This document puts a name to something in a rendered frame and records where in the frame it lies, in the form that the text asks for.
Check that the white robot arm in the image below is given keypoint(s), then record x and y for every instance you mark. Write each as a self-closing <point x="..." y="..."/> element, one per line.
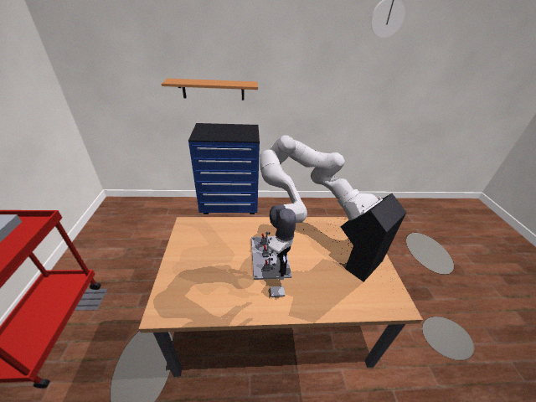
<point x="284" y="217"/>

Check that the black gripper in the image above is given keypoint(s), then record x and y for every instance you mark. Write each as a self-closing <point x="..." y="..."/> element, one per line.
<point x="281" y="261"/>

